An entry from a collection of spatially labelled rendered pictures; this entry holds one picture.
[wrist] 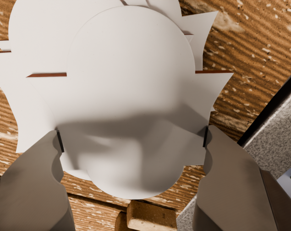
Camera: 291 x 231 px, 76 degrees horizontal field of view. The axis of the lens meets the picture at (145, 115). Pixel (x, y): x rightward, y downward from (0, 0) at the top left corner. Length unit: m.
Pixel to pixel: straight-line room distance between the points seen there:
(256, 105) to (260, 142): 0.07
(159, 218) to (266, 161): 0.15
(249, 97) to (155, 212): 0.16
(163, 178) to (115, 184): 0.04
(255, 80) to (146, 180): 0.13
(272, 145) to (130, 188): 0.18
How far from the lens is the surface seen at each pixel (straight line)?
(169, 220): 0.25
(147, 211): 0.24
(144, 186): 0.16
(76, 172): 0.17
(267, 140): 0.26
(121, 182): 0.16
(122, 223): 0.25
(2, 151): 0.23
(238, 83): 0.18
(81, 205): 0.26
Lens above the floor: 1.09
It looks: 63 degrees down
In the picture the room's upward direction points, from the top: 174 degrees clockwise
